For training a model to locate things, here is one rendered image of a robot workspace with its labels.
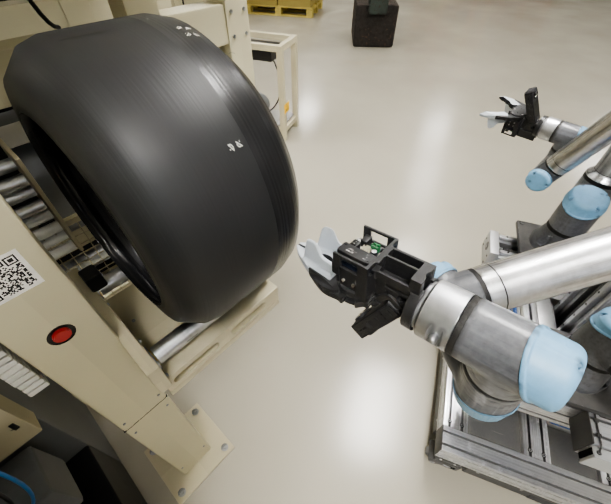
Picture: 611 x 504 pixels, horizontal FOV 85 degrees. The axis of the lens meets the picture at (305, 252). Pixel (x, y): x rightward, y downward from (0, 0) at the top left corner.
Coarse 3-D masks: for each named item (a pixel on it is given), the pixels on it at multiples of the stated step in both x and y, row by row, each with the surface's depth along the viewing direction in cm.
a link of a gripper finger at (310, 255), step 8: (312, 240) 46; (304, 248) 52; (312, 248) 47; (304, 256) 50; (312, 256) 48; (320, 256) 46; (304, 264) 50; (312, 264) 49; (320, 264) 47; (328, 264) 46; (320, 272) 47; (328, 272) 47
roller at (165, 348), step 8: (176, 328) 77; (184, 328) 76; (192, 328) 77; (200, 328) 78; (168, 336) 75; (176, 336) 75; (184, 336) 76; (192, 336) 77; (160, 344) 74; (168, 344) 74; (176, 344) 75; (184, 344) 76; (152, 352) 74; (160, 352) 73; (168, 352) 74; (160, 360) 73
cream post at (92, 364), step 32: (0, 224) 45; (32, 256) 50; (32, 288) 52; (64, 288) 56; (0, 320) 51; (32, 320) 55; (64, 320) 59; (96, 320) 64; (32, 352) 57; (64, 352) 62; (96, 352) 68; (64, 384) 66; (96, 384) 72; (128, 384) 80; (128, 416) 87; (160, 416) 98; (160, 448) 108; (192, 448) 126
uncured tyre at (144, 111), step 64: (64, 64) 42; (128, 64) 44; (192, 64) 48; (64, 128) 42; (128, 128) 42; (192, 128) 45; (256, 128) 51; (64, 192) 75; (128, 192) 43; (192, 192) 45; (256, 192) 52; (128, 256) 86; (192, 256) 48; (256, 256) 57; (192, 320) 63
